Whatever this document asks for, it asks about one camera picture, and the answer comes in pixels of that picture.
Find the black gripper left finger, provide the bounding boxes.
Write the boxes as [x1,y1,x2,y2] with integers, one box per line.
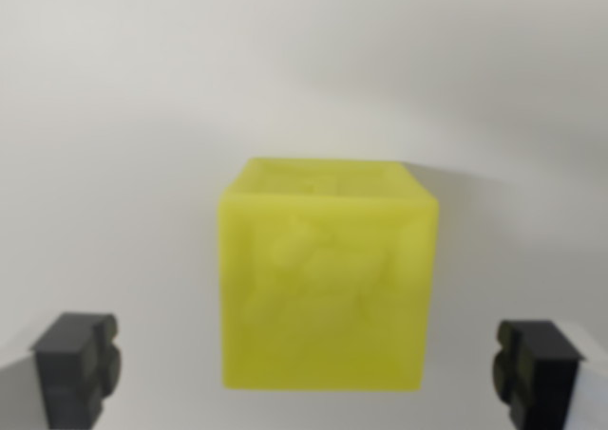
[0,311,122,430]

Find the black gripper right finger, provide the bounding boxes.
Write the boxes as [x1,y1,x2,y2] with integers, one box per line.
[491,319,608,430]

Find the yellow cube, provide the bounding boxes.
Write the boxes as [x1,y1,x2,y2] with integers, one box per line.
[217,158,440,393]

